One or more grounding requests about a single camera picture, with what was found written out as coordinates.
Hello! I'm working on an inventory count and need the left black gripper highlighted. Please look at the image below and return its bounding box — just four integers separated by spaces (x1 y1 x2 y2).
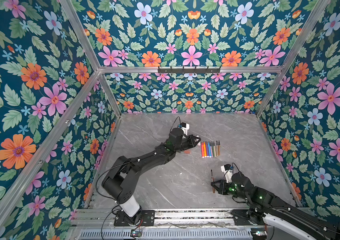
173 133 201 152

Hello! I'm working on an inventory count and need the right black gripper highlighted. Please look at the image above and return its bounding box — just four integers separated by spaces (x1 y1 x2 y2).
209 180 249 202

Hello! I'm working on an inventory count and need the brown pen pink cap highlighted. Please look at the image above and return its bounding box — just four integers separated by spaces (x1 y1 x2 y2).
211 170 216 194

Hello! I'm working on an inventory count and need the red highlighter pen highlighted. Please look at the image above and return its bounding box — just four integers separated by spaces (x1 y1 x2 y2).
201 143 205 158

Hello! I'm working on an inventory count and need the orange highlighter pen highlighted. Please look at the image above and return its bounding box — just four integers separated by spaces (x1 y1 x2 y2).
203 142 208 158

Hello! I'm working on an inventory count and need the brown pen tan cap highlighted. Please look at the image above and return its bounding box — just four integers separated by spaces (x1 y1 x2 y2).
215 141 219 156

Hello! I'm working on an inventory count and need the tan brown pen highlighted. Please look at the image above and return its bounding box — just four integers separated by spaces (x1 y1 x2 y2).
217 141 221 156

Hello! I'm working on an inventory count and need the beige pen pink cap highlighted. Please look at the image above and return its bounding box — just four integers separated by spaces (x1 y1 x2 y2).
214 141 218 157

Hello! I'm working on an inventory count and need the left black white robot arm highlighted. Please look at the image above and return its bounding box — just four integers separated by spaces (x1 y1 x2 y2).
101 128 201 226

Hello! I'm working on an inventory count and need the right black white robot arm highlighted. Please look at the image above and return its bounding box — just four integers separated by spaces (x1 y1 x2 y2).
211 172 340 240

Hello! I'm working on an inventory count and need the right small circuit board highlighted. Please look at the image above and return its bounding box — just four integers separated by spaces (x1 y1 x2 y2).
251 229 267 240

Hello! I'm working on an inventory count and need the small circuit board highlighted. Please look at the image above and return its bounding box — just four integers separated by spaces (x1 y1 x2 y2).
251 229 267 240
131 230 142 238

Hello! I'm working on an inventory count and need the black hook rack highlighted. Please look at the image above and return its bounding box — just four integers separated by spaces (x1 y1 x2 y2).
157 66 221 75

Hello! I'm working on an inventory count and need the left small circuit board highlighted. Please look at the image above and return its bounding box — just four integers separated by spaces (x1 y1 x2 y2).
131 230 142 238

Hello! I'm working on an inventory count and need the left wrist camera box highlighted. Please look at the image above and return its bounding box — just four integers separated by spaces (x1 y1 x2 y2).
179 123 190 136

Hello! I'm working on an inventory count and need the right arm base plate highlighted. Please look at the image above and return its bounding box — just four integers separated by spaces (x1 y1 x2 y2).
230 209 264 226

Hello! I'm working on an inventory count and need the white slotted cable duct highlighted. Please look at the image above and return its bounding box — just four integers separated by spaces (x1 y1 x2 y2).
78 229 253 240

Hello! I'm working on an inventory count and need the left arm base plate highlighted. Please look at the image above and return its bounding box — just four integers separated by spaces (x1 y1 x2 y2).
114 210 155 227

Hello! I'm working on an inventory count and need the aluminium front rail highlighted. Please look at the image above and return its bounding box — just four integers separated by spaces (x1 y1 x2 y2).
68 207 320 230

